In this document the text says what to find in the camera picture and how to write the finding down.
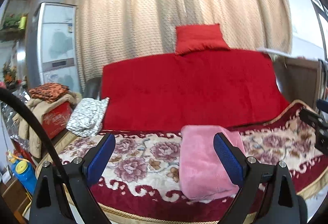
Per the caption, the blue bottle with yellow cap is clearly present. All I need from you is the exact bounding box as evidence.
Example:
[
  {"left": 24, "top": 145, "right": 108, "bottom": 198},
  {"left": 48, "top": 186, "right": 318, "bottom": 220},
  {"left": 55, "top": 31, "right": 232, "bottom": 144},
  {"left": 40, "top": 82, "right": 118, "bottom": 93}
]
[{"left": 11, "top": 159, "right": 38, "bottom": 195}]

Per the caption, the pink zip jacket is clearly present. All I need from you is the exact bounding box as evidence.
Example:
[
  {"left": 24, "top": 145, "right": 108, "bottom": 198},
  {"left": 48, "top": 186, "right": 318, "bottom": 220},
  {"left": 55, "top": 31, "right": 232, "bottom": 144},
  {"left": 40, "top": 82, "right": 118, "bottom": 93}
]
[{"left": 179, "top": 125, "right": 246, "bottom": 201}]

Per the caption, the black cable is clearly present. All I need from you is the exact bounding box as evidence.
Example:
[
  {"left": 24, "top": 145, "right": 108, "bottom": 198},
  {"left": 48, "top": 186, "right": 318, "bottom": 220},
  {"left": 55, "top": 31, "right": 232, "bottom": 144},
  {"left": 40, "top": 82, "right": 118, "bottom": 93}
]
[{"left": 0, "top": 88, "right": 85, "bottom": 224}]

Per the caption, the artificial flower bouquet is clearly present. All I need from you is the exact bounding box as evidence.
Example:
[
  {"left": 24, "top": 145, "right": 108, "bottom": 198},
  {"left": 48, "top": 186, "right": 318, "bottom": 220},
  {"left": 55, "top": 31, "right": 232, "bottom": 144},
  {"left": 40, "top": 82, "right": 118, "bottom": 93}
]
[{"left": 2, "top": 61, "right": 26, "bottom": 89}]

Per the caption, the silver foil sheet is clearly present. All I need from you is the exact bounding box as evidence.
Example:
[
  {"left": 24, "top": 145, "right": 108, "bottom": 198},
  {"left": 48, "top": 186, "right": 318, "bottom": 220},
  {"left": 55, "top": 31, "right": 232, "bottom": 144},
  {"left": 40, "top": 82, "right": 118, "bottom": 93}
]
[{"left": 0, "top": 88, "right": 29, "bottom": 137}]

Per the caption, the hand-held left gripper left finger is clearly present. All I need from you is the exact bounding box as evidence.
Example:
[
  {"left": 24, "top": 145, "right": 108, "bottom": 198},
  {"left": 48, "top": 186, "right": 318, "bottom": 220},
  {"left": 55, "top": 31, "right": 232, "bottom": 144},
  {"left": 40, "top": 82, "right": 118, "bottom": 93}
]
[{"left": 29, "top": 133, "right": 116, "bottom": 224}]

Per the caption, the red pillow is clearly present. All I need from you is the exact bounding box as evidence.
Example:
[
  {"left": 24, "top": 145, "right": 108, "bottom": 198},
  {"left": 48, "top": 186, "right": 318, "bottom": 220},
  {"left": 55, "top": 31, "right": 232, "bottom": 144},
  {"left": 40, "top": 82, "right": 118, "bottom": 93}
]
[{"left": 175, "top": 24, "right": 230, "bottom": 56}]

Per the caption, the white crackle-patterned cloth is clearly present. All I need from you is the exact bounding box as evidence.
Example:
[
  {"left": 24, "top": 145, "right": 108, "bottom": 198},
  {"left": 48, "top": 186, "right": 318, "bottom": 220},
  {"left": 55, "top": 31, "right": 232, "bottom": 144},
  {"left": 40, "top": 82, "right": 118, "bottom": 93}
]
[{"left": 66, "top": 97, "right": 110, "bottom": 137}]

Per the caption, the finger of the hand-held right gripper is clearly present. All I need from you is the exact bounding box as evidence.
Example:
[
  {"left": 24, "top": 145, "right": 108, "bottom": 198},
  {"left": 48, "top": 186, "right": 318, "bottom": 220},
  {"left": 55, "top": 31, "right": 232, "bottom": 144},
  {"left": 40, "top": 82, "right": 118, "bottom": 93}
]
[
  {"left": 317, "top": 99, "right": 328, "bottom": 113},
  {"left": 299, "top": 108, "right": 324, "bottom": 126}
]

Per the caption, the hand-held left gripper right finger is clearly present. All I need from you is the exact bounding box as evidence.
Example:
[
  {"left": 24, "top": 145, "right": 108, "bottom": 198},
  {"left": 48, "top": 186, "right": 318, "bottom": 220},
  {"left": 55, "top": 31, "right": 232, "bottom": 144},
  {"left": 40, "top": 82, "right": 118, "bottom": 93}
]
[{"left": 213, "top": 132, "right": 308, "bottom": 224}]

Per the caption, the beige dotted curtain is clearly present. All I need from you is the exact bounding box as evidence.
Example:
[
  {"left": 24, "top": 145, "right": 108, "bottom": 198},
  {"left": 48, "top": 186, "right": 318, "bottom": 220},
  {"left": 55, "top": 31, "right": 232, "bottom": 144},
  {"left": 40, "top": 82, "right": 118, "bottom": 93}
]
[{"left": 63, "top": 0, "right": 293, "bottom": 86}]

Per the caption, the beige coat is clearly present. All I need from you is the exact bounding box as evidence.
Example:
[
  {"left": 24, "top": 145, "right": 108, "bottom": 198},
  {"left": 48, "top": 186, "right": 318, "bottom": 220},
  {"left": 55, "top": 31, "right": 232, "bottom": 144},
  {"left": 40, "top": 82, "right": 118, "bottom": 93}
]
[{"left": 18, "top": 93, "right": 82, "bottom": 159}]

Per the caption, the dark framed window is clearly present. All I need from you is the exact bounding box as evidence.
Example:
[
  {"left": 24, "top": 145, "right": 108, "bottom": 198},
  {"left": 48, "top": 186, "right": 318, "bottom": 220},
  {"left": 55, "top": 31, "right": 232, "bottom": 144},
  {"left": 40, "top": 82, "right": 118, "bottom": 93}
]
[{"left": 298, "top": 0, "right": 328, "bottom": 58}]

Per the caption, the red blanket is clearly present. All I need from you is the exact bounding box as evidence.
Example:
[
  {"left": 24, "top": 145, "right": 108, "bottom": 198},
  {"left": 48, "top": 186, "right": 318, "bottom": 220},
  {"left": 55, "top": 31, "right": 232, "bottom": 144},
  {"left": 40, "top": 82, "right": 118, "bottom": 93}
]
[{"left": 99, "top": 47, "right": 291, "bottom": 132}]

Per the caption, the orange patterned cloth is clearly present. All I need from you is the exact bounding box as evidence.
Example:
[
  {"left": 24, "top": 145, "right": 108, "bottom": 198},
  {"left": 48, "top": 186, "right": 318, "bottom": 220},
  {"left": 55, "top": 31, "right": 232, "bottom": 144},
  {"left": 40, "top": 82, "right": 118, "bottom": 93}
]
[{"left": 29, "top": 82, "right": 70, "bottom": 104}]

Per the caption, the floral plush blanket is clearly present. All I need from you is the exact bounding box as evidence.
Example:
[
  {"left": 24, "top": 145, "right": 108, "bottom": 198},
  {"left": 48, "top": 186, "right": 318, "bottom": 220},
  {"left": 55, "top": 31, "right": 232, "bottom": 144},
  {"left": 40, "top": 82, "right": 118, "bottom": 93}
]
[{"left": 36, "top": 100, "right": 328, "bottom": 223}]

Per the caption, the green potted plant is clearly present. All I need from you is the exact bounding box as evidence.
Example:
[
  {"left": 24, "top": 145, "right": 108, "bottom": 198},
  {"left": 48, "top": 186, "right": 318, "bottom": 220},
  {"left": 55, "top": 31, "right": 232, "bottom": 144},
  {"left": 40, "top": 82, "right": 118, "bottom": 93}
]
[{"left": 0, "top": 13, "right": 28, "bottom": 43}]

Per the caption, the red gift box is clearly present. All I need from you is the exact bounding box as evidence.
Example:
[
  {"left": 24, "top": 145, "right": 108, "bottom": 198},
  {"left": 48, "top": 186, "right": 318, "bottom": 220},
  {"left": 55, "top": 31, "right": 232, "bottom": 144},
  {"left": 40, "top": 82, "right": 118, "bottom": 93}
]
[{"left": 41, "top": 102, "right": 73, "bottom": 140}]

